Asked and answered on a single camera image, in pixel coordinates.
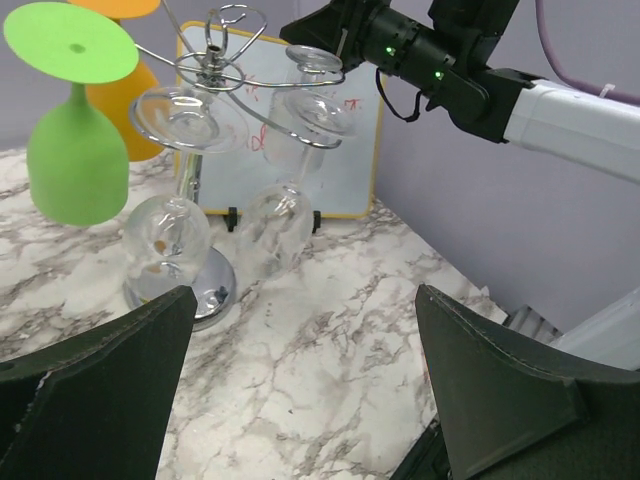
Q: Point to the orange plastic wine glass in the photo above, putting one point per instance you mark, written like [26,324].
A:
[114,99]

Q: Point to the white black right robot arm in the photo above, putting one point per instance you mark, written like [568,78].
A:
[544,236]

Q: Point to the chrome wine glass rack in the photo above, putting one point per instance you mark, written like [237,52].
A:
[216,71]

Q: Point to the clear wine glass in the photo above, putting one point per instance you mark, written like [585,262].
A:
[276,225]
[166,237]

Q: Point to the green plastic wine glass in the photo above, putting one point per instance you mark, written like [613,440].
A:
[77,161]

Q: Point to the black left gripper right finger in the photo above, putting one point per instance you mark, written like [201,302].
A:
[513,408]

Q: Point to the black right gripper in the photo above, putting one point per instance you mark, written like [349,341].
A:
[376,33]

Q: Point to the yellow framed whiteboard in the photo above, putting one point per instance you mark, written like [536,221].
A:
[339,185]

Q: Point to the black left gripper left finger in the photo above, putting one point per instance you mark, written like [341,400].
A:
[97,405]

